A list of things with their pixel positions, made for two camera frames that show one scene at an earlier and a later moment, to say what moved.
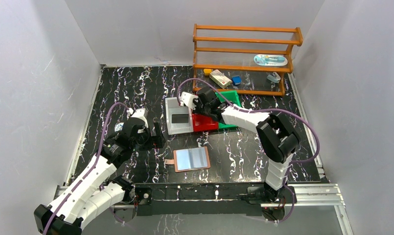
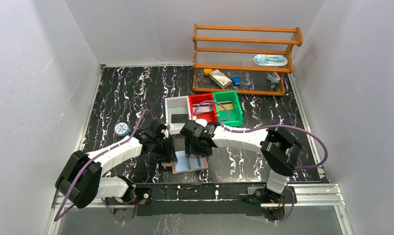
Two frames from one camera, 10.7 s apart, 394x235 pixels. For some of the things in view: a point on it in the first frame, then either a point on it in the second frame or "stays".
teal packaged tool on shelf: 267,59 stays
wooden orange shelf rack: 252,60 stays
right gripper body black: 198,106 → 200,151
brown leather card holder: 190,159 stays
